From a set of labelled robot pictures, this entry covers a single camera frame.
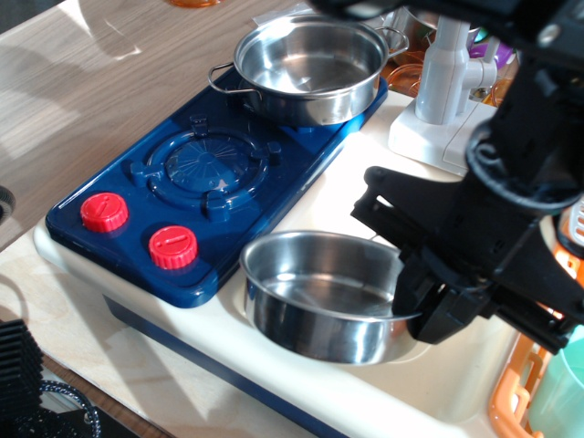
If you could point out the purple toy item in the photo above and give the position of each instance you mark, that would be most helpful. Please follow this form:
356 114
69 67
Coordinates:
503 54

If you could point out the black ribbed block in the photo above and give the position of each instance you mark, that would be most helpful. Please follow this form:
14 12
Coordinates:
21 371

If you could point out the orange object at top edge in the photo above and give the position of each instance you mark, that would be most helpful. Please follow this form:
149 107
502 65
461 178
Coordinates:
195 3

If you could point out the blue toy stove top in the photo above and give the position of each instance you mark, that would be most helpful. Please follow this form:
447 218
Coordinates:
214 167

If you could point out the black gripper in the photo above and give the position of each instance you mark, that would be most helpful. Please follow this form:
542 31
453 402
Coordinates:
467 253

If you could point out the grey toy faucet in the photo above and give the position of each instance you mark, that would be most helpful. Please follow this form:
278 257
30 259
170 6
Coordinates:
436 128

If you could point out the orange dish rack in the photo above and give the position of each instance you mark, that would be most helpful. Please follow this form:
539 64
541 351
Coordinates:
510 403

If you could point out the mint green plastic cup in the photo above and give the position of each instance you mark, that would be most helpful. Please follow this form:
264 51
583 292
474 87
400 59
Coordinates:
557 407

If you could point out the red stove knob left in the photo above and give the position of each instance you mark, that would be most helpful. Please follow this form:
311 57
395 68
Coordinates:
104 212

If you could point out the red stove knob right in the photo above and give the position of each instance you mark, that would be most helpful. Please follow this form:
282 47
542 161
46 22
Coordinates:
173 247

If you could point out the steel pot with loop handles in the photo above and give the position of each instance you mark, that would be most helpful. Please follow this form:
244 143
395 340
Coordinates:
312 70

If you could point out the orange transparent plastic cup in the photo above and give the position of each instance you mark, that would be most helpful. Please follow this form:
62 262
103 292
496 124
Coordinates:
403 73

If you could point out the black round object left edge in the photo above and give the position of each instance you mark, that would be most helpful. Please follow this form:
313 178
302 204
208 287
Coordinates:
7 204

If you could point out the cream toy kitchen sink unit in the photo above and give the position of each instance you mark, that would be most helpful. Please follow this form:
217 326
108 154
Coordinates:
434 391

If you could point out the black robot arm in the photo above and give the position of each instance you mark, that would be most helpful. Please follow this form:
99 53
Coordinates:
531 151

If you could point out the red stove knob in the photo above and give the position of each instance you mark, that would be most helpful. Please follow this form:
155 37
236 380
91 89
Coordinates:
173 247
104 212

